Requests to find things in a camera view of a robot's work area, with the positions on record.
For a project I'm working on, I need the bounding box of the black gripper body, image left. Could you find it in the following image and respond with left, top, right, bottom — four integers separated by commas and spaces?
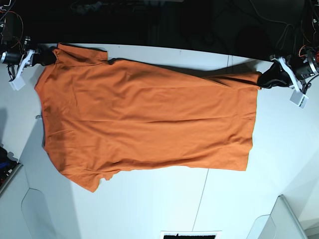
0, 49, 40, 81

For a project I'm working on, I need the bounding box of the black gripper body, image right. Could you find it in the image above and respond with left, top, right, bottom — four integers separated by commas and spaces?
270, 49, 319, 94

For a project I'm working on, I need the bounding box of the orange t-shirt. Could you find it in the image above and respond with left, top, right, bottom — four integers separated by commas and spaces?
35, 44, 260, 192

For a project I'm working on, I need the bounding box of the grey tool tray, left edge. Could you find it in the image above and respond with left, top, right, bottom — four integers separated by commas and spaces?
0, 145, 22, 195

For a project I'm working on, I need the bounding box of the grey box, bottom right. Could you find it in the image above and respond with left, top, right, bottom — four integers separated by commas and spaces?
247, 195, 308, 239

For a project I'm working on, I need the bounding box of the white framed black panel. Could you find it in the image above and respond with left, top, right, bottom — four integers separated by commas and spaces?
159, 231, 222, 239

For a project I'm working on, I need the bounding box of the white wrist camera, image left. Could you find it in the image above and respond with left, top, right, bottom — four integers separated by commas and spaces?
9, 76, 25, 91

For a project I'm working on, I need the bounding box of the white wrist camera, image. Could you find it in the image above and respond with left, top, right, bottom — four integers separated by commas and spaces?
9, 76, 25, 91
290, 90, 309, 109

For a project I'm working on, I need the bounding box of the white wrist camera, image right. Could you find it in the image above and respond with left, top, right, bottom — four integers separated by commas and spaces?
290, 90, 309, 109

